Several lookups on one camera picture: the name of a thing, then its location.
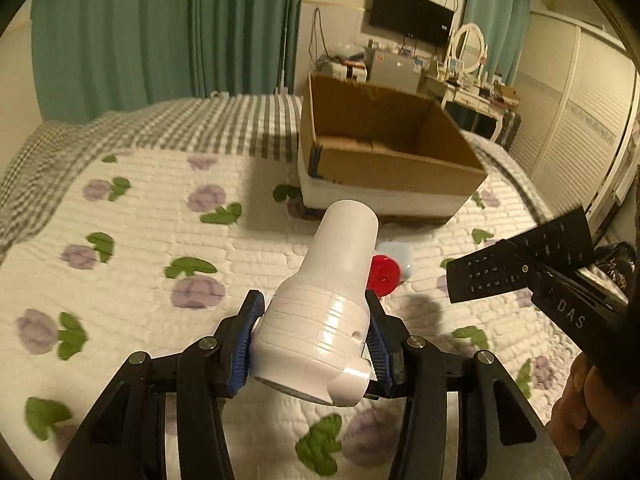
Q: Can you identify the dark patterned cloth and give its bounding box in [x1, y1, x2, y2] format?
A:
[594, 241, 640, 306]

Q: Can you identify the white floral quilt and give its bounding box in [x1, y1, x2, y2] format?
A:
[0, 147, 593, 480]

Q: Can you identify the grey checked blanket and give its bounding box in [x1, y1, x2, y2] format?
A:
[0, 94, 553, 266]

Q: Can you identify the desk clutter with cables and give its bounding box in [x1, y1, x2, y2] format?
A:
[309, 7, 371, 84]

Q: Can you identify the person's right hand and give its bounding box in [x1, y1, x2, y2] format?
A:
[545, 352, 640, 480]

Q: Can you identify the white plastic hair dryer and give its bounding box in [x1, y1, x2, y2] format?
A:
[250, 199, 379, 407]

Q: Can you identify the white dressing table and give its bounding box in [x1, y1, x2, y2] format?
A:
[439, 79, 522, 147]

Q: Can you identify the black wall television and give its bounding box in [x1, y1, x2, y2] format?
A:
[369, 0, 455, 47]

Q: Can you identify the cardboard box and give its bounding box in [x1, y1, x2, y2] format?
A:
[299, 74, 489, 197]

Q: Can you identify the grey cabinet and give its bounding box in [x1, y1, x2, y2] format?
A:
[366, 47, 427, 92]

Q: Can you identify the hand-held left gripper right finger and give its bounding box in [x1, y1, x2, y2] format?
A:
[364, 290, 573, 480]

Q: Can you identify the white oval mirror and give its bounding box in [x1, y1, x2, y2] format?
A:
[449, 22, 489, 75]

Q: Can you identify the red lidded white bottle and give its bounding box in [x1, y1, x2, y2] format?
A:
[377, 241, 416, 282]

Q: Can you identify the black remote control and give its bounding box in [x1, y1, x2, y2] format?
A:
[446, 207, 595, 304]

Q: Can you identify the wide green curtain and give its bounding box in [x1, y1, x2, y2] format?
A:
[31, 0, 307, 122]

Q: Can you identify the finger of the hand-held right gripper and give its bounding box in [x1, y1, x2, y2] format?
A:
[520, 247, 627, 312]

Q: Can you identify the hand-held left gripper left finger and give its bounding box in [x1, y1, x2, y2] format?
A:
[50, 290, 266, 480]

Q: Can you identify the narrow green curtain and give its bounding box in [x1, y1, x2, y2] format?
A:
[465, 0, 534, 87]

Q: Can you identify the white sliding wardrobe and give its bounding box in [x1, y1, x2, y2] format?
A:
[509, 9, 640, 223]

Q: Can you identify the red round disc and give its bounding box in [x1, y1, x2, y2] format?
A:
[367, 255, 402, 299]

